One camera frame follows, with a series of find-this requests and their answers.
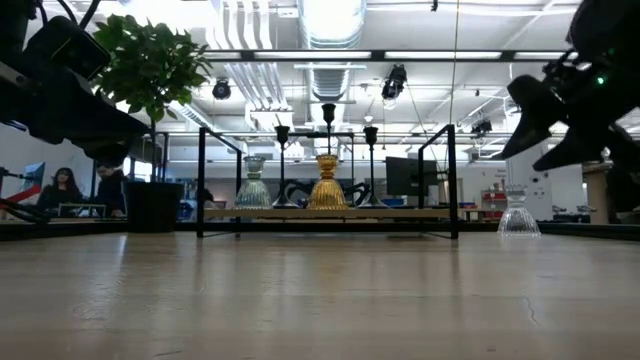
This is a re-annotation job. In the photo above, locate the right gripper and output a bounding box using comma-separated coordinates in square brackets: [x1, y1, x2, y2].
[501, 0, 640, 176]

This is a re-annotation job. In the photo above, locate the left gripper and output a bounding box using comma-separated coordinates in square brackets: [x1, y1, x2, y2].
[0, 14, 150, 169]

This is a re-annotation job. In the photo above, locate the green tinted glass candle holder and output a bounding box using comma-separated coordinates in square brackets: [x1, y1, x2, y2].
[234, 155, 274, 210]

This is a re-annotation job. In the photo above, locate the short black candlestick holder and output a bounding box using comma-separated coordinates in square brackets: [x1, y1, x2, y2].
[271, 124, 301, 210]
[356, 125, 392, 210]

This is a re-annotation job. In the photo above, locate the tall black candlestick holder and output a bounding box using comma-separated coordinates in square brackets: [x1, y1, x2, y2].
[321, 102, 337, 157]

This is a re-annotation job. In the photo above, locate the amber glass candle holder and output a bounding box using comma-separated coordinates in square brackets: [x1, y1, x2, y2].
[305, 153, 350, 211]

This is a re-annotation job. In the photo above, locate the clear glass candle holder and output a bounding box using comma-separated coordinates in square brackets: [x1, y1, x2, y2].
[496, 183, 542, 238]

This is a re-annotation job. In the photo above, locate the person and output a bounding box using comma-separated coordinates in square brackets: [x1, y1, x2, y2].
[35, 167, 85, 216]
[94, 162, 129, 217]

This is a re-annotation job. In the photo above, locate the white column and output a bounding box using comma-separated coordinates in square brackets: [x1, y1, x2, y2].
[503, 139, 554, 221]

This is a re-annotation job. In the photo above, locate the black ceiling spotlight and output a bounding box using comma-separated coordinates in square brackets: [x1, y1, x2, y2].
[469, 118, 494, 139]
[211, 78, 233, 101]
[380, 63, 409, 101]

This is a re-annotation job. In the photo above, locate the black plant pot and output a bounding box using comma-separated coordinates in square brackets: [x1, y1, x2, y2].
[122, 180, 187, 234]

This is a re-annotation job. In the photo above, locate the blue screen monitor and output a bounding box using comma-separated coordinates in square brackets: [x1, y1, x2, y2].
[22, 161, 47, 201]

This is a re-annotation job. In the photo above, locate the green leafy plant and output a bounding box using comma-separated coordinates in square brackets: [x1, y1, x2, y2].
[92, 13, 214, 184]

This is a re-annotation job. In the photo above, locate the red storage rack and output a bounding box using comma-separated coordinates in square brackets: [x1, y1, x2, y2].
[480, 188, 507, 220]

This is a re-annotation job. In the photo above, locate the black computer monitor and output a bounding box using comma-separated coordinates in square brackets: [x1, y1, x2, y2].
[384, 156, 441, 199]

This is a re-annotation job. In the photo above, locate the black metal rig frame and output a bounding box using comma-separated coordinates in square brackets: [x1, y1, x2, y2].
[0, 219, 640, 242]

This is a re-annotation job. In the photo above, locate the wooden shelf black frame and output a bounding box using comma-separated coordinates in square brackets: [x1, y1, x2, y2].
[195, 123, 460, 240]

